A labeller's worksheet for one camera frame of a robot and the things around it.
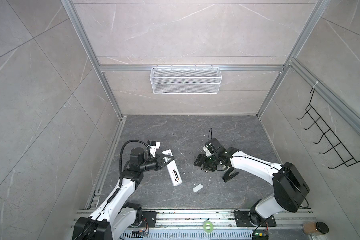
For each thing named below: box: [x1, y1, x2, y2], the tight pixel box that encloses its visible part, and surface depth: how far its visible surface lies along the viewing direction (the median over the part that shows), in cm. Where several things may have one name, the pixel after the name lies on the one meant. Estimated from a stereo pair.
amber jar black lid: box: [303, 221, 330, 236], surface depth 65 cm
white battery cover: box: [192, 183, 204, 193], surface depth 85 cm
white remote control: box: [162, 149, 183, 187], surface depth 74 cm
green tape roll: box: [203, 220, 214, 233], surface depth 73 cm
